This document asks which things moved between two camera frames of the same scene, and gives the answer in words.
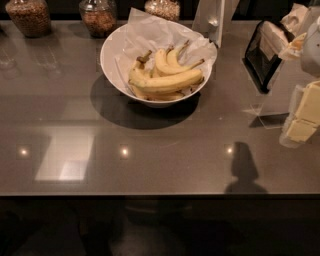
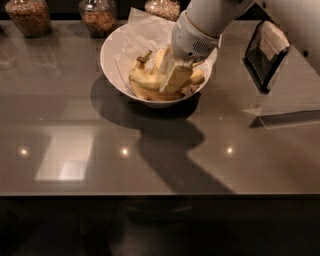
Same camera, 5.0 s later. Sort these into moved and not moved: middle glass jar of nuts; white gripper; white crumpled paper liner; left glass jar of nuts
Moved: white gripper
Not moved: left glass jar of nuts; white crumpled paper liner; middle glass jar of nuts
